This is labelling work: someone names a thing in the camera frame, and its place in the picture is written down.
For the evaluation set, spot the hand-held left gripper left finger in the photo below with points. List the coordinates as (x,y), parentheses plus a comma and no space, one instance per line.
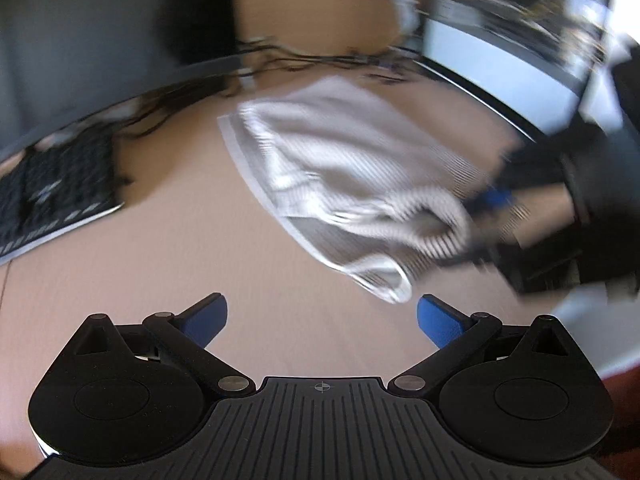
(206,317)

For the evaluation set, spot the grey striped long-sleeve shirt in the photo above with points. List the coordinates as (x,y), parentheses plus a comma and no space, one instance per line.
(350,170)

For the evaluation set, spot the black computer keyboard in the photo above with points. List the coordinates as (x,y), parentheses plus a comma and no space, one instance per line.
(50,195)

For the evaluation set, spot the black curved computer monitor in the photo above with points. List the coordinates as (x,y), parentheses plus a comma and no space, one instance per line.
(100,35)

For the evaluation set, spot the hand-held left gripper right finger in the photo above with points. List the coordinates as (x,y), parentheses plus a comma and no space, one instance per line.
(440,322)

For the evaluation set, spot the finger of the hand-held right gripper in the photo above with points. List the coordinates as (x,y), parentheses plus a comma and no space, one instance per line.
(495,200)

